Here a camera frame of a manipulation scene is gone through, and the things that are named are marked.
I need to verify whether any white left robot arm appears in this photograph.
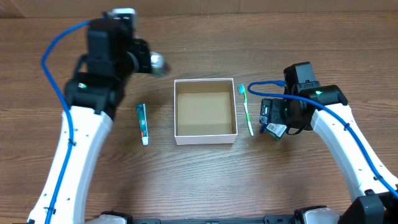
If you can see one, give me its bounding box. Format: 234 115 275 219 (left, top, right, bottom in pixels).
27 8 154 223

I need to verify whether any teal toothpaste tube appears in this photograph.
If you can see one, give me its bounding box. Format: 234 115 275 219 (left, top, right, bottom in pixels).
136 103 149 146

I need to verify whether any clear soap pump bottle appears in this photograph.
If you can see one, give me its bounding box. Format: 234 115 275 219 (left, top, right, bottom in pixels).
150 52 170 77

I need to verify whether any blue disposable razor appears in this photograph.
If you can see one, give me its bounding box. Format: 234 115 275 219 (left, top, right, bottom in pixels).
260 124 267 134

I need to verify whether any pink cardboard box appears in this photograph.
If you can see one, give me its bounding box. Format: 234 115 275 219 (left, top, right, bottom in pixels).
174 78 238 145

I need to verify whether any green white toothbrush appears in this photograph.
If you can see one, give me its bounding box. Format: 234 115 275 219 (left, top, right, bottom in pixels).
238 84 254 136

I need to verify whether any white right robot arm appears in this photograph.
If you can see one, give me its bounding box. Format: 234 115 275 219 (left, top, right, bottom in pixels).
259 62 397 223

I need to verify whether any green white soap bar pack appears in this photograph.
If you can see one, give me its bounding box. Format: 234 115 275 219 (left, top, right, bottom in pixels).
266 123 287 139

